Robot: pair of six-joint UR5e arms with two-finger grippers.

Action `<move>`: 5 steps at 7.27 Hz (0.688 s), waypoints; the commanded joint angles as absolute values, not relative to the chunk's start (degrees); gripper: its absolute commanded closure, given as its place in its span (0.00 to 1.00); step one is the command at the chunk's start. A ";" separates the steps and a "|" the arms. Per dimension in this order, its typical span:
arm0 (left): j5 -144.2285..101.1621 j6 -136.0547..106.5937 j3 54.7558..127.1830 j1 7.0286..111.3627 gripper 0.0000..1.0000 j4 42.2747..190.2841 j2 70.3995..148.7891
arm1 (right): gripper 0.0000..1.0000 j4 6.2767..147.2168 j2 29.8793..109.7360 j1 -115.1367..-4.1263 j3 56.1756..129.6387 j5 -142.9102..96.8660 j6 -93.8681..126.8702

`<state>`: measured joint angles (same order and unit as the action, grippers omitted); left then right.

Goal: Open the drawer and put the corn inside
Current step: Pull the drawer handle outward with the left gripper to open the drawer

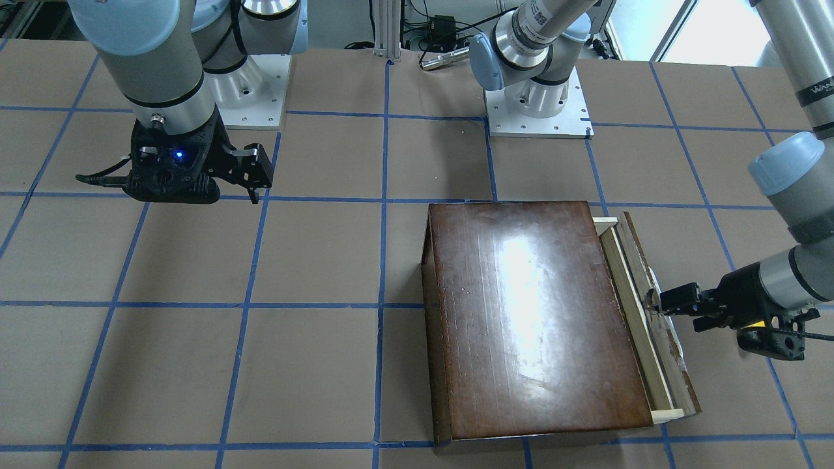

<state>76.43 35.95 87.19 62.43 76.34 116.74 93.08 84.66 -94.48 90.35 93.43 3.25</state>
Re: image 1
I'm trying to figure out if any dark brown wooden cabinet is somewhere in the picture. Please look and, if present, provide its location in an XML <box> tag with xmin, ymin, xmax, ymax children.
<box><xmin>420</xmin><ymin>200</ymin><xmax>654</xmax><ymax>454</ymax></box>

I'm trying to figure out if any aluminium frame post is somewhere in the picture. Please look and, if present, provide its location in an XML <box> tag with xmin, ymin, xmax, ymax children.
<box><xmin>371</xmin><ymin>0</ymin><xmax>403</xmax><ymax>63</ymax></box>

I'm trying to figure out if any light wood drawer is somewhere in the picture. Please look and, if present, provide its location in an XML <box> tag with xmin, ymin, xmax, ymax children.
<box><xmin>592</xmin><ymin>212</ymin><xmax>701</xmax><ymax>425</ymax></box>

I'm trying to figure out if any black gripper at cabinet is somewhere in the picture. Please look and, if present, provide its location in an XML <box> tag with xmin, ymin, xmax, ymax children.
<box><xmin>644</xmin><ymin>267</ymin><xmax>822</xmax><ymax>360</ymax></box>

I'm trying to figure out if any black idle gripper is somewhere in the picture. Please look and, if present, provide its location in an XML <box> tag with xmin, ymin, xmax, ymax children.
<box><xmin>123</xmin><ymin>110</ymin><xmax>274</xmax><ymax>205</ymax></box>

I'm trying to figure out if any white drawer handle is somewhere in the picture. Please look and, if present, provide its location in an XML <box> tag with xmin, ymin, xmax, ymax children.
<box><xmin>648</xmin><ymin>267</ymin><xmax>687</xmax><ymax>372</ymax></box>

